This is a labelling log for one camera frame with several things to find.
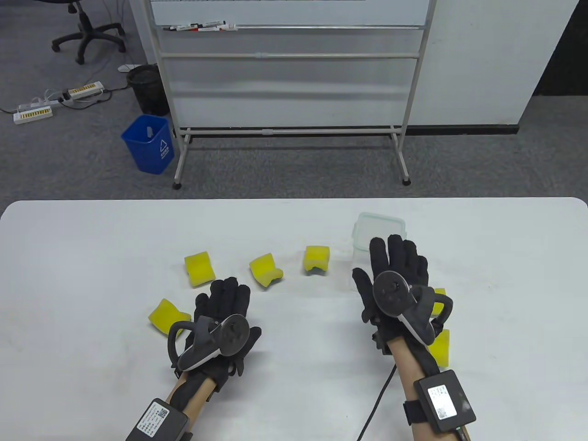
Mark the person's left hand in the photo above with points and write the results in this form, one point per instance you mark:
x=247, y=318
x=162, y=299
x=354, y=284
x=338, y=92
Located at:
x=227, y=298

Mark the person's right hand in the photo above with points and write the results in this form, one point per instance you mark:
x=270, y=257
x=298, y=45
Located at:
x=399, y=257

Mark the yellow green sponge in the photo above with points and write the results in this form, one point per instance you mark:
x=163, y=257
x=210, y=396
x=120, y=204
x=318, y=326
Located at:
x=441, y=349
x=165, y=317
x=440, y=292
x=317, y=257
x=264, y=271
x=200, y=268

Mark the clear plastic container lid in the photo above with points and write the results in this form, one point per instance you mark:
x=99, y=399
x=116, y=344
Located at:
x=367, y=225

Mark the person's left forearm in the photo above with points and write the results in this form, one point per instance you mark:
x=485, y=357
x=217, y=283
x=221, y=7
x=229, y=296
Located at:
x=202, y=399

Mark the person's right forearm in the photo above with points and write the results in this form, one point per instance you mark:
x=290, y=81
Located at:
x=406, y=367

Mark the black white VR controller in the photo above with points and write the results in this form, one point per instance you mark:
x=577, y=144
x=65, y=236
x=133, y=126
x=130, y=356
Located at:
x=390, y=294
x=232, y=335

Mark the black wrist sensor box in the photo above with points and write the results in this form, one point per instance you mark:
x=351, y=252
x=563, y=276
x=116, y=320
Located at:
x=156, y=422
x=443, y=399

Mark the blue trash bin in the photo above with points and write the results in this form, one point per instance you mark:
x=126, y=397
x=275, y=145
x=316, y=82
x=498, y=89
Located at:
x=147, y=151

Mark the black mesh wastebasket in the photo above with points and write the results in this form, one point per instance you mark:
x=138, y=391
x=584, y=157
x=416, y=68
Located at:
x=147, y=92

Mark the white power strip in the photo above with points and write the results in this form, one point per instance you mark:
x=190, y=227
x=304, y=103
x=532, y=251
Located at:
x=87, y=89
x=33, y=115

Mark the white black-capped marker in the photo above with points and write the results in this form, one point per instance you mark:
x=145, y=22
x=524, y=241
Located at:
x=212, y=23
x=183, y=27

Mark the white rolling whiteboard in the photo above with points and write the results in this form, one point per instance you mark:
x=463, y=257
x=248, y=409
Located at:
x=275, y=11

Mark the black office chair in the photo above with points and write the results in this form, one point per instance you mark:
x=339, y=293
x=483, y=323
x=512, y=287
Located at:
x=87, y=34

